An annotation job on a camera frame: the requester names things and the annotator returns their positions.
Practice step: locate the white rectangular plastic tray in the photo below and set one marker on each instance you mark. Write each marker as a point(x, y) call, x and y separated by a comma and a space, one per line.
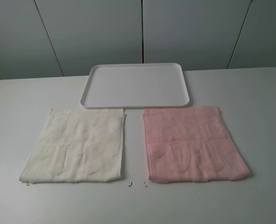
point(144, 85)

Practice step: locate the cream white towel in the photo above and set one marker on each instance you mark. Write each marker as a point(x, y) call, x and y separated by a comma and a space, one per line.
point(80, 145)

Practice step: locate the pink towel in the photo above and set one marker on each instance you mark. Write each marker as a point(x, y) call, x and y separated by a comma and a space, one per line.
point(190, 144)

